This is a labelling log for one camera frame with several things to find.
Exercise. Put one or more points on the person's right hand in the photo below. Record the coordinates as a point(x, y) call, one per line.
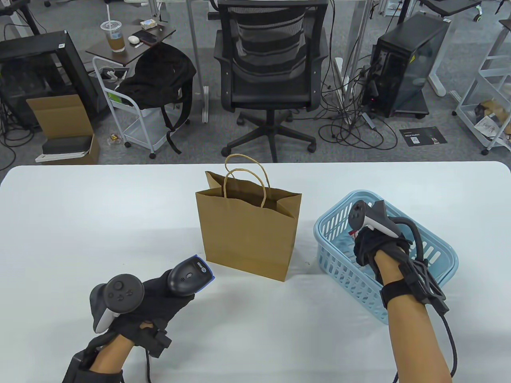
point(371, 245)

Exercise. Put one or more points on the person's left hand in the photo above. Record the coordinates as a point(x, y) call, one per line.
point(159, 303)

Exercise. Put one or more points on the red instant coffee powder package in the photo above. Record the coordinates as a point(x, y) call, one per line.
point(353, 232)

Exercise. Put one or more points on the grey hand controller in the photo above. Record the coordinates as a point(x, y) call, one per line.
point(119, 295)
point(375, 217)

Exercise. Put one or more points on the black barcode scanner blue trim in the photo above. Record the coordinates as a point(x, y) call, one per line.
point(187, 275)

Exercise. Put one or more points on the brown paper bag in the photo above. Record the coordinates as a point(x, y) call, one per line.
point(247, 235)

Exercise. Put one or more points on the person's left forearm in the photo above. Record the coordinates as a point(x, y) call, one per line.
point(111, 355)

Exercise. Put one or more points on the person's right forearm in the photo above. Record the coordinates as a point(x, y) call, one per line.
point(415, 339)

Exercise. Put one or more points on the light blue plastic basket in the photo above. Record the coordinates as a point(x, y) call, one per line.
point(339, 259)

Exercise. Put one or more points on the black booklet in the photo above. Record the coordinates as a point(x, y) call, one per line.
point(423, 136)

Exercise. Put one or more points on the small snack wrapper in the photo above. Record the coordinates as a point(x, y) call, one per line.
point(113, 140)

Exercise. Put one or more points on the white rolling cart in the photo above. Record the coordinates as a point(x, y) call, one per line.
point(139, 131)

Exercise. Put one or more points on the white desk leg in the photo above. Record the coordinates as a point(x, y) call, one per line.
point(437, 79)
point(193, 40)

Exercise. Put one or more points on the black mesh office chair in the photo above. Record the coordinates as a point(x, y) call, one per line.
point(271, 91)

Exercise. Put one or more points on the black computer tower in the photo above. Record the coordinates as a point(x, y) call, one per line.
point(399, 60)

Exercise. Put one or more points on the open cardboard box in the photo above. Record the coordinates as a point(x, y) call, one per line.
point(60, 115)

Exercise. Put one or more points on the black backpack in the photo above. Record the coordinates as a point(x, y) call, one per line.
point(159, 76)

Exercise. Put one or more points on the power strip with plugs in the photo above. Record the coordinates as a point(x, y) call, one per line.
point(113, 74)

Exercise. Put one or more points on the small brown side table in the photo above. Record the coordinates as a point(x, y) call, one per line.
point(100, 52)

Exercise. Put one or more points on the black phone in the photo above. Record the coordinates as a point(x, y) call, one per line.
point(145, 37)

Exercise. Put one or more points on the plastic iced drink cup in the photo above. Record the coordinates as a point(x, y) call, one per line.
point(115, 40)

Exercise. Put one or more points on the small cardboard packet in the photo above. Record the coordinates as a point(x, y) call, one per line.
point(148, 24)

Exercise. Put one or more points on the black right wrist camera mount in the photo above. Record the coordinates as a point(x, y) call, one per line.
point(423, 283)

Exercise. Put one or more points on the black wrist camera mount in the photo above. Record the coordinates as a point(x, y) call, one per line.
point(423, 283)
point(80, 375)

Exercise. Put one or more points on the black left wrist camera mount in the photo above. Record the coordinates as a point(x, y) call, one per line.
point(80, 375)

